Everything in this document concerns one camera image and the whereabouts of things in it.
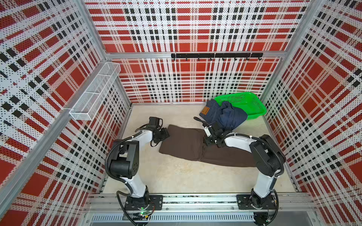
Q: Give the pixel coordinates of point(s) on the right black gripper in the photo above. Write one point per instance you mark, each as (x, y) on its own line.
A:
(206, 140)

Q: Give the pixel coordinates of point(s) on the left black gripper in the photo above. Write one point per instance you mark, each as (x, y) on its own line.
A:
(166, 134)

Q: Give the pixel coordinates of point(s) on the brown trousers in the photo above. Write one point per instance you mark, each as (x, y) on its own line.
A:
(188, 144)

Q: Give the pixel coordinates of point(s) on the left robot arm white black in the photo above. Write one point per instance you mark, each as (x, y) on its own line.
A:
(123, 161)

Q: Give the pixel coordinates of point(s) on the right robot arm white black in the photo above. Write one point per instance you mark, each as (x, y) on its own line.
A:
(268, 158)

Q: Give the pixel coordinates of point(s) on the blue denim jeans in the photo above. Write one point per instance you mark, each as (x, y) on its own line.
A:
(227, 116)

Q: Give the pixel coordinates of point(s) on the green plastic basket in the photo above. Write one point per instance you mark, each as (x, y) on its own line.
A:
(247, 101)

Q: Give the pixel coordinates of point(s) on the white wire mesh shelf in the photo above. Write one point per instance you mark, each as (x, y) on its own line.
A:
(89, 103)

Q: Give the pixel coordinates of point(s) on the black hook rail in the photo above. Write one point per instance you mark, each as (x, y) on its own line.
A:
(216, 55)

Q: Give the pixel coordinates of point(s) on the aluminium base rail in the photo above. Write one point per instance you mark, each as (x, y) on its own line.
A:
(291, 209)

